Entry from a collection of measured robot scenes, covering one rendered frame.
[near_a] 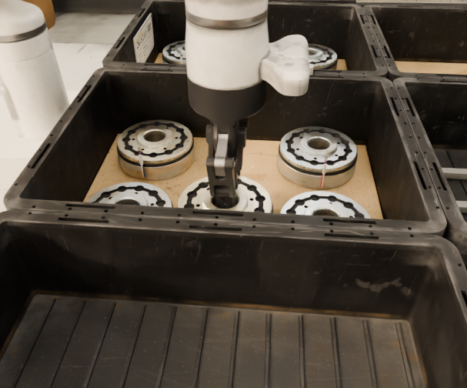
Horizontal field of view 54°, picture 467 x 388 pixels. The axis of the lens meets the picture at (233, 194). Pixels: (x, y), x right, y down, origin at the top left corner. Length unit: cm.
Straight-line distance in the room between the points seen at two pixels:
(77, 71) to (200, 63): 86
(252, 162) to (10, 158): 41
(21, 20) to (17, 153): 21
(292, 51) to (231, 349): 27
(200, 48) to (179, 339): 26
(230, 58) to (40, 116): 50
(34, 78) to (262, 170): 40
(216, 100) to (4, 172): 52
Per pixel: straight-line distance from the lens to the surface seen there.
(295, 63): 41
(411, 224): 43
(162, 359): 44
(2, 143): 88
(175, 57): 88
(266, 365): 43
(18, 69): 80
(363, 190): 61
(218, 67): 40
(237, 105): 42
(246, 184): 52
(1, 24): 78
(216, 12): 39
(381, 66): 69
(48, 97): 83
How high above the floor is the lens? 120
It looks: 40 degrees down
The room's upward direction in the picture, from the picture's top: straight up
